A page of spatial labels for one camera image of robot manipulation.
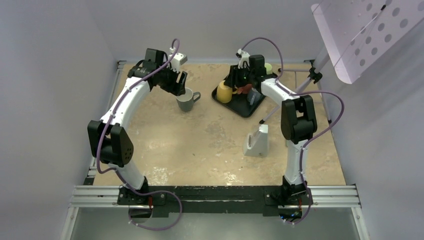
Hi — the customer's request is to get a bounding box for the green mug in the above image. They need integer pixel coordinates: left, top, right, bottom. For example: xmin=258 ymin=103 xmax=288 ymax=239
xmin=264 ymin=62 xmax=273 ymax=75

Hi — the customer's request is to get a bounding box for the black plastic tray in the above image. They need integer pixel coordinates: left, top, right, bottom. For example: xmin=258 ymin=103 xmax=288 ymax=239
xmin=211 ymin=77 xmax=266 ymax=118

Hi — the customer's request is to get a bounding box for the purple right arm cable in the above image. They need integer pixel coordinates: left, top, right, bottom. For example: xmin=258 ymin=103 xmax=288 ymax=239
xmin=240 ymin=37 xmax=346 ymax=226

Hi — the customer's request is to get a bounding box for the aluminium frame rail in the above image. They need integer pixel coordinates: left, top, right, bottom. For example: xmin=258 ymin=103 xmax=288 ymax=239
xmin=60 ymin=185 xmax=370 ymax=240

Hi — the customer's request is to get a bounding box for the music stand tripod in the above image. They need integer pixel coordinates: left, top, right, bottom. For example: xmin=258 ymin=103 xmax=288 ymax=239
xmin=259 ymin=54 xmax=332 ymax=124

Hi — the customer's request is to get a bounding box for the white metronome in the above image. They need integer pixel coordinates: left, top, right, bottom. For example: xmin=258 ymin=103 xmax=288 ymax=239
xmin=243 ymin=124 xmax=269 ymax=158

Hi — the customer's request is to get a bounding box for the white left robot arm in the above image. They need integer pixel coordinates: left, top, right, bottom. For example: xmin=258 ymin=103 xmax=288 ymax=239
xmin=87 ymin=47 xmax=188 ymax=205

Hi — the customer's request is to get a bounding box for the yellow mug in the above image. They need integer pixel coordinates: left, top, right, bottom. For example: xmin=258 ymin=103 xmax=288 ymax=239
xmin=216 ymin=80 xmax=237 ymax=104

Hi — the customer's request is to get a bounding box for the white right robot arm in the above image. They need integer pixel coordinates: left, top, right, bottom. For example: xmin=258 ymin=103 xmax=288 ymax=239
xmin=224 ymin=50 xmax=318 ymax=204

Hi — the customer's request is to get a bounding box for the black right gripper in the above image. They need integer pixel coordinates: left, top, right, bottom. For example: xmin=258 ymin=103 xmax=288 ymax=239
xmin=223 ymin=64 xmax=254 ymax=89

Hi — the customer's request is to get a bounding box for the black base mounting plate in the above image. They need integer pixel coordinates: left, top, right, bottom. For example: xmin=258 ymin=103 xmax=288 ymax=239
xmin=117 ymin=185 xmax=310 ymax=219

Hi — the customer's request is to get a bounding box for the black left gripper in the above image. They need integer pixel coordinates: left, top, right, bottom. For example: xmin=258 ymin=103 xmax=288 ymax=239
xmin=156 ymin=62 xmax=187 ymax=97

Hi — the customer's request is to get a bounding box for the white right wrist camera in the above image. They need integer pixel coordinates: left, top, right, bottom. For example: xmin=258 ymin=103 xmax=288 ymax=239
xmin=236 ymin=48 xmax=250 ymax=69

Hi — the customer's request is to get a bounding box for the small blue-grey mug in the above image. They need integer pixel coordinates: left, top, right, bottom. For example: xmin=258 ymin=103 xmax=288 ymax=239
xmin=247 ymin=88 xmax=262 ymax=106

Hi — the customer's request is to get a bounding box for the pink mug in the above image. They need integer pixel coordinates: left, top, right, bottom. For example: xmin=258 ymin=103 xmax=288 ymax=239
xmin=235 ymin=83 xmax=253 ymax=95

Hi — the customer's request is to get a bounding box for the grey-blue ceramic mug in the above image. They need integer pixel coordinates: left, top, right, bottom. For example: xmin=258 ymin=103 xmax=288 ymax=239
xmin=176 ymin=87 xmax=201 ymax=112

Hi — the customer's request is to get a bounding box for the perforated music stand desk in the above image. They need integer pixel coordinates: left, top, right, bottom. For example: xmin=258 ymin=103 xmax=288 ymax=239
xmin=310 ymin=0 xmax=424 ymax=84

